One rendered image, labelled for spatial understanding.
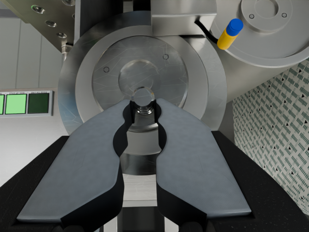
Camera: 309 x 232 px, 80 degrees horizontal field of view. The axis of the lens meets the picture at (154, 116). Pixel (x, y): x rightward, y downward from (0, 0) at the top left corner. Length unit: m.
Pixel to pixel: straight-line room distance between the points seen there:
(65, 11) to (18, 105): 0.28
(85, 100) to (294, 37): 0.20
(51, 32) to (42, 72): 1.52
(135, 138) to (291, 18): 0.19
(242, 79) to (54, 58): 1.94
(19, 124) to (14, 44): 1.72
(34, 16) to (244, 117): 0.47
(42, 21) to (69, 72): 0.34
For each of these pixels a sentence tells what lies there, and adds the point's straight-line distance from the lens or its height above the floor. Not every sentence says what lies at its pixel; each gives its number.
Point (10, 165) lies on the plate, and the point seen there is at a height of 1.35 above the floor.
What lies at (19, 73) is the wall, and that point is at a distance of 2.15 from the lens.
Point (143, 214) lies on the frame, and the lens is 0.60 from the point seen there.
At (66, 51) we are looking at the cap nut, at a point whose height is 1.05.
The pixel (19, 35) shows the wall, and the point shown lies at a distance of 2.31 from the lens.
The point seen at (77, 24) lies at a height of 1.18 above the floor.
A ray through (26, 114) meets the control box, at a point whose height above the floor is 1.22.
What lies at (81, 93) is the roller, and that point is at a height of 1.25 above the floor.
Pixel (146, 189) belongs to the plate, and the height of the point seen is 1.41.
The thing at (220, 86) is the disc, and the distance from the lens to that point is 0.17.
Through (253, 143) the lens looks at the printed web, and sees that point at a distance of 0.36.
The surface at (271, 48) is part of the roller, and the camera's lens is 0.21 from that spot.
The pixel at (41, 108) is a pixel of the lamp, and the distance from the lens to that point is 0.58.
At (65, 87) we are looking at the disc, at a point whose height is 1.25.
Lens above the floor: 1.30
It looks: 8 degrees down
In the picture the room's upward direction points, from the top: 178 degrees clockwise
